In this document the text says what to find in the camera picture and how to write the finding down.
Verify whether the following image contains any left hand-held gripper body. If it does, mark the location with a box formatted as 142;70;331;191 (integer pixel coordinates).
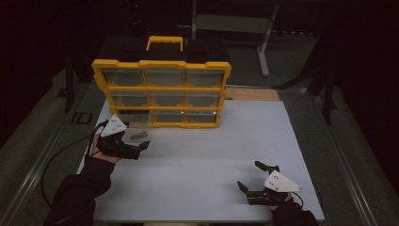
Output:
95;113;141;161

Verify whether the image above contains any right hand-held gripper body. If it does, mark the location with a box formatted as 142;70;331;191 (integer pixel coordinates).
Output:
247;169;304;207

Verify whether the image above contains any small clear storage drawer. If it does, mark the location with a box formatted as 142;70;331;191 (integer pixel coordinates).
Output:
120;121;155;145

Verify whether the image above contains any yellow black drawer organizer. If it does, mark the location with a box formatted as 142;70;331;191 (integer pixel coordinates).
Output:
91;35;232;129

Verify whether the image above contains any person's right hand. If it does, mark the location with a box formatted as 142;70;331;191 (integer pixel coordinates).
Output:
267;193;295;212

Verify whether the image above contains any person's left hand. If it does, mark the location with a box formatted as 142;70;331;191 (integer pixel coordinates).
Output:
88;133;123;165

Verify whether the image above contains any black stand leg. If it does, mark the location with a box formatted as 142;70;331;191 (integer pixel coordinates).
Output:
63;53;77;113

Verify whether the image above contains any grid of clear plastic drawers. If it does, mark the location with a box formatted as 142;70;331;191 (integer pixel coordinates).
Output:
102;68;226;124

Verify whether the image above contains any wooden board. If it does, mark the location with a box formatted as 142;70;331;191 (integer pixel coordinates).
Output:
225;87;280;102

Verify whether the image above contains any black tripod stand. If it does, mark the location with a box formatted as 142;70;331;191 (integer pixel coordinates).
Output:
272;27;339;125

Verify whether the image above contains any grey metal stand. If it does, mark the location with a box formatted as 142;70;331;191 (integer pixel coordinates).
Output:
178;0;280;78

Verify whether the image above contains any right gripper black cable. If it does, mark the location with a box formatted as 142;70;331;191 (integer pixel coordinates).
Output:
290;191;324;211

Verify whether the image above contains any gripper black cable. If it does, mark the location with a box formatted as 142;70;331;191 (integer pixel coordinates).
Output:
290;191;324;211
40;120;110;209

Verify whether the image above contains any metal floor rail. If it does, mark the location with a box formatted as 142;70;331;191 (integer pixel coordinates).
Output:
0;84;98;226
309;93;379;226

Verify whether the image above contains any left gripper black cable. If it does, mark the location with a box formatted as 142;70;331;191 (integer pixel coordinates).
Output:
40;120;110;209

